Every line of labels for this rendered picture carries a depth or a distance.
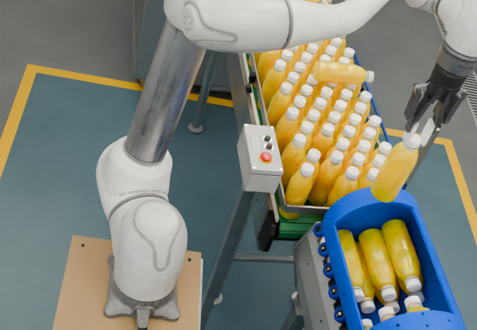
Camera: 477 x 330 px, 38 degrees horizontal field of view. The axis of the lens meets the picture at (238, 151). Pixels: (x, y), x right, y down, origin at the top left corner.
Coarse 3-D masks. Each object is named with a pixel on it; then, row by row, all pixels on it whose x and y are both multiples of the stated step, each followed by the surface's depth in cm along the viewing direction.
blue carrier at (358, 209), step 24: (360, 192) 190; (408, 192) 194; (336, 216) 191; (360, 216) 199; (384, 216) 200; (408, 216) 202; (336, 240) 188; (336, 264) 186; (432, 264) 177; (432, 288) 189; (360, 312) 192; (432, 312) 163; (456, 312) 168
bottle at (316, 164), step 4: (300, 160) 216; (304, 160) 215; (308, 160) 214; (300, 164) 215; (312, 164) 214; (316, 164) 214; (296, 168) 218; (316, 168) 214; (316, 172) 215; (316, 176) 216
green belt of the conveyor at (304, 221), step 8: (248, 56) 279; (256, 96) 261; (256, 104) 257; (280, 216) 219; (304, 216) 222; (312, 216) 223; (320, 216) 224; (280, 224) 217; (288, 224) 218; (296, 224) 219; (304, 224) 219; (312, 224) 220; (280, 232) 217; (288, 232) 218; (296, 232) 219; (304, 232) 219
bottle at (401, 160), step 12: (396, 156) 171; (408, 156) 170; (384, 168) 176; (396, 168) 172; (408, 168) 172; (384, 180) 177; (396, 180) 175; (372, 192) 182; (384, 192) 179; (396, 192) 179
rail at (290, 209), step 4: (288, 204) 213; (288, 208) 213; (292, 208) 213; (296, 208) 214; (300, 208) 214; (304, 208) 214; (308, 208) 214; (312, 208) 214; (316, 208) 215; (320, 208) 215; (324, 208) 215; (328, 208) 216; (288, 212) 215; (292, 212) 215; (296, 212) 215; (300, 212) 215; (304, 212) 215; (308, 212) 216; (312, 212) 216; (316, 212) 216; (320, 212) 216; (324, 212) 217
